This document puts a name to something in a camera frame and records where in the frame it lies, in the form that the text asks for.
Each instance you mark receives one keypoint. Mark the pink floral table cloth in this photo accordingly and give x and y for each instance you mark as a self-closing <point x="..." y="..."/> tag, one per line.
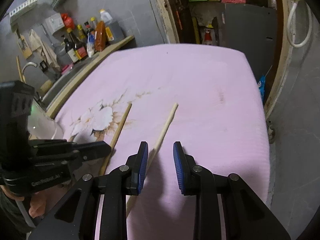
<point x="205" y="97"/>

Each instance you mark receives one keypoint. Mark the thick brown wooden chopstick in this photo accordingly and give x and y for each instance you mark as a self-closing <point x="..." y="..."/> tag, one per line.
<point x="114" y="140"/>

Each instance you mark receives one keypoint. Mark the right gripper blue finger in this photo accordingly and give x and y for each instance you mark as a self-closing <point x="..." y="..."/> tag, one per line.
<point x="50" y="143"/>

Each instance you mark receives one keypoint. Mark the red hanging bag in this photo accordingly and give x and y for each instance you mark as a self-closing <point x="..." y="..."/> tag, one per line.
<point x="68" y="21"/>

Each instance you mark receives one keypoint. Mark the red label sauce bottle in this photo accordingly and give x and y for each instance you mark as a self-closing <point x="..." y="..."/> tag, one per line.
<point x="79" y="46"/>

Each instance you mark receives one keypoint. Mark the wooden door frame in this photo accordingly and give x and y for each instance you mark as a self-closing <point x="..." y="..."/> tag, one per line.
<point x="186" y="22"/>

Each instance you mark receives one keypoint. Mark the dark soy sauce bottle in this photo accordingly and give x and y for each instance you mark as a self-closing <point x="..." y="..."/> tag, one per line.
<point x="70" y="50"/>

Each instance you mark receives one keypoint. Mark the large oil jug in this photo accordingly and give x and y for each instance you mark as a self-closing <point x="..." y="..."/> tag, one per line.
<point x="113" y="30"/>

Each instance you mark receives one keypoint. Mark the blue snack bag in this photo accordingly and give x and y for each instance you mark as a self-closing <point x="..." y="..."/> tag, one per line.
<point x="261" y="86"/>

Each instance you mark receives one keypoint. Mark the grey cabinet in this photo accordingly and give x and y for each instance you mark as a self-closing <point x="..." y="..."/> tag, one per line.
<point x="252" y="30"/>

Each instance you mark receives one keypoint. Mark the wooden knife holder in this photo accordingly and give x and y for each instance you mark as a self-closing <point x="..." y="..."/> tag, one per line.
<point x="23" y="45"/>

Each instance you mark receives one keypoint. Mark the pale thin wooden chopstick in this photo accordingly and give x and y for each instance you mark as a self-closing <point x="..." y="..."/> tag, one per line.
<point x="132" y="199"/>

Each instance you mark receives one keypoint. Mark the white wall box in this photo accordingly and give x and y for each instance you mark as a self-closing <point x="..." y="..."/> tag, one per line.
<point x="54" y="23"/>

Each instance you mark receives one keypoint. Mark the dark round wooden chopstick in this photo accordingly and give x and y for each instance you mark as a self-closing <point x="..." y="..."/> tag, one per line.
<point x="22" y="79"/>

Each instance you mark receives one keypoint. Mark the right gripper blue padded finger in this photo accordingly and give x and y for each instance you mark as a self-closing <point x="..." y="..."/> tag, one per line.
<point x="76" y="213"/>
<point x="225" y="206"/>

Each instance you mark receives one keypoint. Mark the brown sauce pouch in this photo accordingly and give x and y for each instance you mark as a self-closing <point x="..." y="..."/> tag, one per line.
<point x="100" y="36"/>

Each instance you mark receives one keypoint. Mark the white utensil holder cup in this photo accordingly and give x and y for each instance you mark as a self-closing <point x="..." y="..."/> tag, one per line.
<point x="41" y="125"/>

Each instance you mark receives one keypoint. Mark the hanging beige towel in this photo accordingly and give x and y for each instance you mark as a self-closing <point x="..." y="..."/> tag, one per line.
<point x="43" y="49"/>

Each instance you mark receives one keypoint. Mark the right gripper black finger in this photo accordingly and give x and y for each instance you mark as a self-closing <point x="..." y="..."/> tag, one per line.
<point x="74" y="156"/>

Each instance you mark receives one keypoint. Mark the steel kitchen sink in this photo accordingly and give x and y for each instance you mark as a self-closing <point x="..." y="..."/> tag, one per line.
<point x="62" y="81"/>

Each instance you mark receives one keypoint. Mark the person's left hand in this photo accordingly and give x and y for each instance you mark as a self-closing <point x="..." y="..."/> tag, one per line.
<point x="40" y="203"/>

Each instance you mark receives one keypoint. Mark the white wall rack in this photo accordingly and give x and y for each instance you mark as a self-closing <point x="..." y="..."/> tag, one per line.
<point x="24" y="7"/>

